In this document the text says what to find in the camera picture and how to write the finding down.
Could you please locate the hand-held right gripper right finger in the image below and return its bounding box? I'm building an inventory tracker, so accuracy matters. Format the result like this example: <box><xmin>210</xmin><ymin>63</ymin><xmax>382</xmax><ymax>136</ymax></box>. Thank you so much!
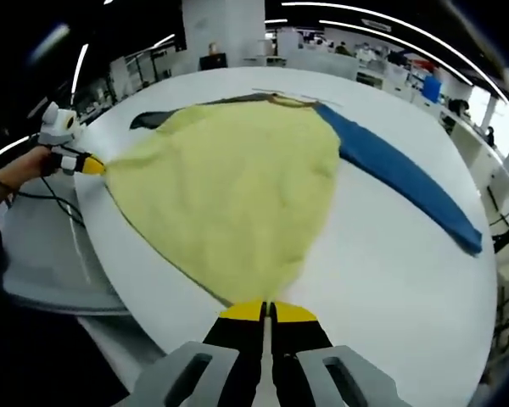
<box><xmin>267</xmin><ymin>300</ymin><xmax>412</xmax><ymax>407</ymax></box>

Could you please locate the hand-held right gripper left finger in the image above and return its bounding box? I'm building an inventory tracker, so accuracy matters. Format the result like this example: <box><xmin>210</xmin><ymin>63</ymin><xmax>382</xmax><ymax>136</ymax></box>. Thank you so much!
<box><xmin>126</xmin><ymin>299</ymin><xmax>267</xmax><ymax>407</ymax></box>

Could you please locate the yellow blue grey garment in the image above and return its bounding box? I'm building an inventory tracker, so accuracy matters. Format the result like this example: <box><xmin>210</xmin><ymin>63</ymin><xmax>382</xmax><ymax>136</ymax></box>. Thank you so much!
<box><xmin>129</xmin><ymin>91</ymin><xmax>484</xmax><ymax>309</ymax></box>

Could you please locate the person's left hand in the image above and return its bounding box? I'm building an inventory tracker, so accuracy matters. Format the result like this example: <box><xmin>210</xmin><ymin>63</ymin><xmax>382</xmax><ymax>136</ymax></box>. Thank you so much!
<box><xmin>19</xmin><ymin>147</ymin><xmax>55</xmax><ymax>179</ymax></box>

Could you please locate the white square pillar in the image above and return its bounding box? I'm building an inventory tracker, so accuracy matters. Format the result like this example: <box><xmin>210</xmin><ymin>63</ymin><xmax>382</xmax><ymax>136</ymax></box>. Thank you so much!
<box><xmin>182</xmin><ymin>0</ymin><xmax>266</xmax><ymax>69</ymax></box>

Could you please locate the white cabinet row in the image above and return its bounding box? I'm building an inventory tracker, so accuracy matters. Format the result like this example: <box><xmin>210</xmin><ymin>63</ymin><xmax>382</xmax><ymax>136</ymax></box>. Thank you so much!
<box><xmin>241</xmin><ymin>42</ymin><xmax>425</xmax><ymax>103</ymax></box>

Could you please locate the white counter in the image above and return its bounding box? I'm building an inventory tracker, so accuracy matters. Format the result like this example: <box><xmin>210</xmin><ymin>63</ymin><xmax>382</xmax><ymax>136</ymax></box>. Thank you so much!
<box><xmin>443</xmin><ymin>112</ymin><xmax>509</xmax><ymax>200</ymax></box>

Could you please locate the blue crate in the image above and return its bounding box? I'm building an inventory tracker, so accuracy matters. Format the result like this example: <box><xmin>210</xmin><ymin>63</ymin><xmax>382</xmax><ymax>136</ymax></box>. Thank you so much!
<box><xmin>422</xmin><ymin>75</ymin><xmax>443</xmax><ymax>102</ymax></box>

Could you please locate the ceiling air vent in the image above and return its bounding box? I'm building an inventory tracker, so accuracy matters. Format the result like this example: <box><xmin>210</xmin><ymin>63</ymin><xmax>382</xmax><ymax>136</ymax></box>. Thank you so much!
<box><xmin>361</xmin><ymin>18</ymin><xmax>392</xmax><ymax>33</ymax></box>

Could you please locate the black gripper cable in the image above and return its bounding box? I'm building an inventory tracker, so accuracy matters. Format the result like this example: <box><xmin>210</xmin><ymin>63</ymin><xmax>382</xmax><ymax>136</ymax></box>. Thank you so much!
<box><xmin>8</xmin><ymin>173</ymin><xmax>88</xmax><ymax>228</ymax></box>

